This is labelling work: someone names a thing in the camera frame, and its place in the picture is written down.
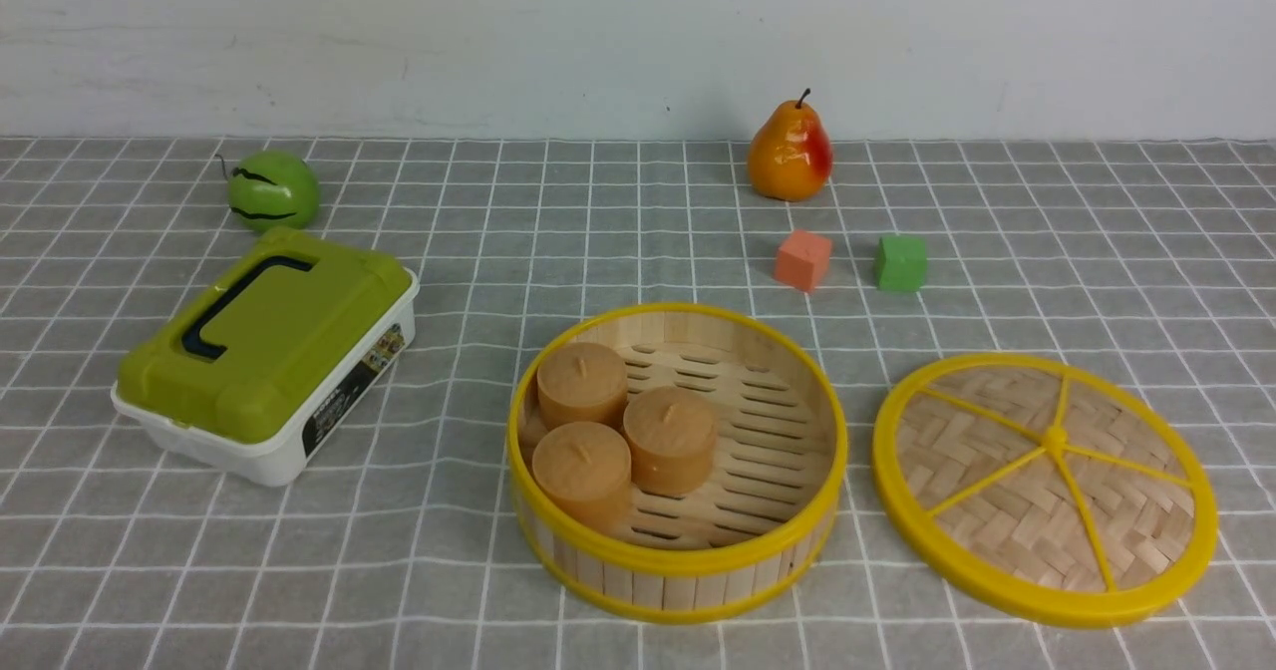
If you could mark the yellow bamboo steamer lid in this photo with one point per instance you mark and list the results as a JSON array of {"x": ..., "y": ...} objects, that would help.
[{"x": 1043, "y": 490}]

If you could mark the yellow bamboo steamer basket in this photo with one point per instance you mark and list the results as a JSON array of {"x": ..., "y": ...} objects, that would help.
[{"x": 762, "y": 516}]

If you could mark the brown cylinder bun back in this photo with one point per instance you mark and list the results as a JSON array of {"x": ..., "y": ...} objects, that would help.
[{"x": 582, "y": 382}]

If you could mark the brown cylinder bun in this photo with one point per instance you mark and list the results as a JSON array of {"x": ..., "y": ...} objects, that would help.
[
  {"x": 586, "y": 470},
  {"x": 582, "y": 382},
  {"x": 672, "y": 435}
]

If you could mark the brown cylinder bun right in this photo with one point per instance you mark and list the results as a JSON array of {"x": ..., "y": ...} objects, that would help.
[{"x": 672, "y": 435}]

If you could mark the brown cylinder bun front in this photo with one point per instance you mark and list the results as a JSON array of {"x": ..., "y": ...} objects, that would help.
[{"x": 586, "y": 470}]

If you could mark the orange foam cube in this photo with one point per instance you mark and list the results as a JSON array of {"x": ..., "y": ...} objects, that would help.
[{"x": 802, "y": 260}]

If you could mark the orange toy pear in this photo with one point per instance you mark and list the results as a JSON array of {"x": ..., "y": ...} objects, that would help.
[{"x": 791, "y": 156}]

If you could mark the green foam cube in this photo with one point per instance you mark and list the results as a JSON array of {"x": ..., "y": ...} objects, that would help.
[{"x": 900, "y": 263}]

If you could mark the grey checked tablecloth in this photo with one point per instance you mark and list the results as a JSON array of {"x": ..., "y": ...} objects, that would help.
[{"x": 1149, "y": 263}]

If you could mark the green lidded white box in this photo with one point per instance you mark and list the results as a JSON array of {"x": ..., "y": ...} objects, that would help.
[{"x": 253, "y": 375}]

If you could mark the green striped toy melon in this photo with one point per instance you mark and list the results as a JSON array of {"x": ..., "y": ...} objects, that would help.
[{"x": 271, "y": 188}]

